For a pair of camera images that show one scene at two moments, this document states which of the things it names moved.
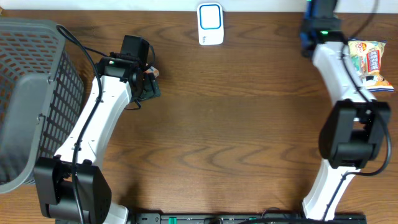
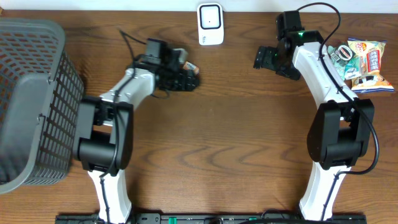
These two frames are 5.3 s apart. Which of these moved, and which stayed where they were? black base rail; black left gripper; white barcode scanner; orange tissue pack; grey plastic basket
Moved: black left gripper; orange tissue pack
Stayed: black base rail; white barcode scanner; grey plastic basket
